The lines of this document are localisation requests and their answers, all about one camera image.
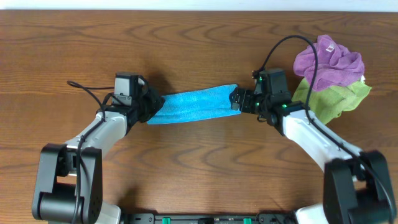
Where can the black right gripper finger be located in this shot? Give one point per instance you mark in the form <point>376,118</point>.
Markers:
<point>235,106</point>
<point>234,97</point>

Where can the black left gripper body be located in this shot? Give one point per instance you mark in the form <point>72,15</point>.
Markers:
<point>147,106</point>

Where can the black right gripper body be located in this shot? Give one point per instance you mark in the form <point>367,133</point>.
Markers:
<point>252,104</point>

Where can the blue microfiber cloth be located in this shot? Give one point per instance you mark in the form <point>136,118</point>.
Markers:
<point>196,105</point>

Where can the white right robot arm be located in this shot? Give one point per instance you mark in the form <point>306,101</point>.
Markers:
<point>356,184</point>

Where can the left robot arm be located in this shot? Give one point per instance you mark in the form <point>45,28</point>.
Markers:
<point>69,182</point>

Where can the green microfiber cloth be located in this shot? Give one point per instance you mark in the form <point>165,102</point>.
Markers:
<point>329,103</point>

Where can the purple microfiber cloth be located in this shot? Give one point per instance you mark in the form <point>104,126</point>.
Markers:
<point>332,64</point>

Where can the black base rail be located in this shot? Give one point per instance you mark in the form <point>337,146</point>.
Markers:
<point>202,218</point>

